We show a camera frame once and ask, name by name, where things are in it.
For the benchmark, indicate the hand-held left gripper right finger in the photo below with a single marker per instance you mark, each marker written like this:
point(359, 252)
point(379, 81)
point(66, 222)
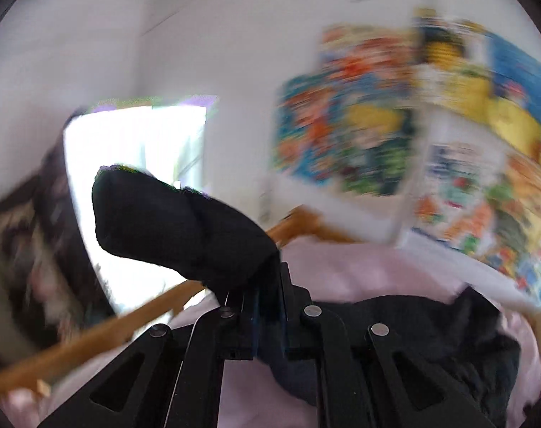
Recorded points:
point(282, 321)

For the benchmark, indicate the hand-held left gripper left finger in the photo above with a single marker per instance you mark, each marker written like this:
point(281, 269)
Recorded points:
point(254, 325)

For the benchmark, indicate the dark navy garment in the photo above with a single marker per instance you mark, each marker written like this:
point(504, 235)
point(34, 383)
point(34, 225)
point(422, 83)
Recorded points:
point(186, 232)

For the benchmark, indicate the pink bed sheet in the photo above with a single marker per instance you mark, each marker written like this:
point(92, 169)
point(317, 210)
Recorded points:
point(346, 272)

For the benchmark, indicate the bright window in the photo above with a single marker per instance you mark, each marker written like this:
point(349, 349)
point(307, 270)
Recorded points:
point(132, 142)

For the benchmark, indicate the dark curtain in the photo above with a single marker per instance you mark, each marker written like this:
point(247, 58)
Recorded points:
point(43, 240)

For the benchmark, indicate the wooden bed frame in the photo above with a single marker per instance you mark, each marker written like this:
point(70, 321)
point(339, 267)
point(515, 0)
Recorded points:
point(96, 334)

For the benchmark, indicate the colourful hexagon wall poster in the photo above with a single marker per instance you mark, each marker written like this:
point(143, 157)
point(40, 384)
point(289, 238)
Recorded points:
point(341, 120)

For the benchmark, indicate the white colourful map wall poster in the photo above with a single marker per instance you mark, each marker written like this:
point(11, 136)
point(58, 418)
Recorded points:
point(480, 205)

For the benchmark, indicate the yellow and blue wall poster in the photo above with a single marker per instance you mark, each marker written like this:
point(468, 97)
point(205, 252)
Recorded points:
point(497, 76)

